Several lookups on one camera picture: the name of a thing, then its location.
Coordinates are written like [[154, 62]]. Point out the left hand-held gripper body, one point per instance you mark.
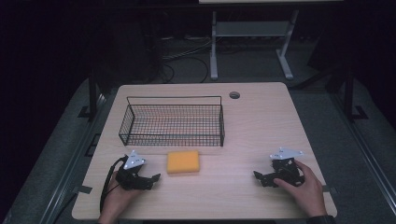
[[134, 161]]

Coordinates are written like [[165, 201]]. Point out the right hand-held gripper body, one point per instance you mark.
[[285, 169]]

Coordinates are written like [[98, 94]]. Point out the yellow sponge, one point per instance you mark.
[[183, 161]]

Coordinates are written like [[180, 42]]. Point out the person's right hand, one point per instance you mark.
[[308, 193]]

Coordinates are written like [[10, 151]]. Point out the person's left hand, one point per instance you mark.
[[116, 199]]

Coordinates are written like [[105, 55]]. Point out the grey tape strip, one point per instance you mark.
[[330, 189], [83, 189]]

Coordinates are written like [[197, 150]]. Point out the grey table grommet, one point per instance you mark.
[[234, 95]]

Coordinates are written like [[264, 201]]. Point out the white metal stand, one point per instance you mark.
[[249, 28]]

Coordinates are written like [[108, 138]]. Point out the metal floor rail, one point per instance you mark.
[[73, 161], [364, 146]]

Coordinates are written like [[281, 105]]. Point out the black stand post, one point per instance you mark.
[[349, 96], [92, 93]]

